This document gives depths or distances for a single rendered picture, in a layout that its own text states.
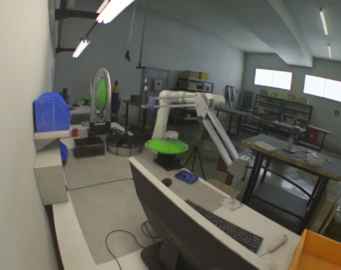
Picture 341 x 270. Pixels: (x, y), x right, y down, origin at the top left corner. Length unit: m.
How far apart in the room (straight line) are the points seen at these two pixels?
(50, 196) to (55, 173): 0.13
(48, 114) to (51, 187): 0.37
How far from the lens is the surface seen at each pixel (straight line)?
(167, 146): 1.19
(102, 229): 0.78
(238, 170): 0.88
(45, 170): 0.85
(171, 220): 0.41
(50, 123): 0.99
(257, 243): 0.80
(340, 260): 0.97
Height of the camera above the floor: 1.48
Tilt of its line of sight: 16 degrees down
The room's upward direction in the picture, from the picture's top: 6 degrees clockwise
